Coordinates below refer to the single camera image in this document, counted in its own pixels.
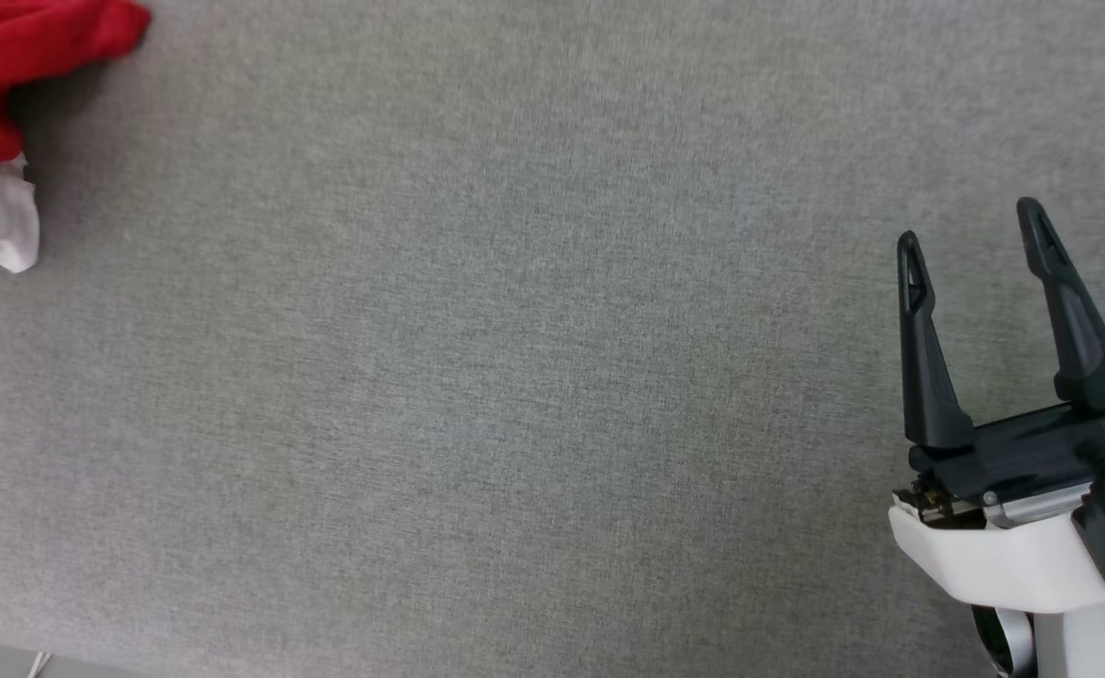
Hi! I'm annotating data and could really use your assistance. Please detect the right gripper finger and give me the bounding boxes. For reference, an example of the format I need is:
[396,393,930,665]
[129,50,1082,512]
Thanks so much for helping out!
[897,230,977,450]
[1016,196,1105,416]

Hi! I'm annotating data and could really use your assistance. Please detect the grey fabric work surface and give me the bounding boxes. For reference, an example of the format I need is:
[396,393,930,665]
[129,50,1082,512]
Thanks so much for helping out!
[0,0,1105,678]

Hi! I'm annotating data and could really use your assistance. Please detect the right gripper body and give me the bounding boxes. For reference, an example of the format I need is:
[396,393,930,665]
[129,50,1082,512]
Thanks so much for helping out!
[888,384,1105,616]

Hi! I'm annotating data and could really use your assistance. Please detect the red and white basketball jersey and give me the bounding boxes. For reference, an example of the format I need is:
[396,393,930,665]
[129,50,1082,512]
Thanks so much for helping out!
[0,0,153,277]

